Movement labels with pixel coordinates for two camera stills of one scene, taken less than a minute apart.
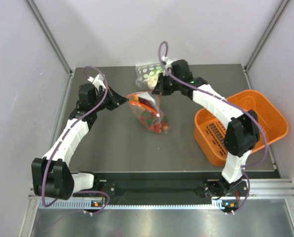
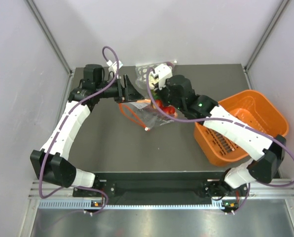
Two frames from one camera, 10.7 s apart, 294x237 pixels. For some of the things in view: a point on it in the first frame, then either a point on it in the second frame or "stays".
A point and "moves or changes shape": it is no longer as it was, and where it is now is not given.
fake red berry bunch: (155, 122) -> (168, 110)
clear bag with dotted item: (147, 76) stays
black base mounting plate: (160, 186) stays
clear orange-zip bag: (147, 106) moves or changes shape
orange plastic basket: (210, 130) stays
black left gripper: (115, 99) -> (128, 93)
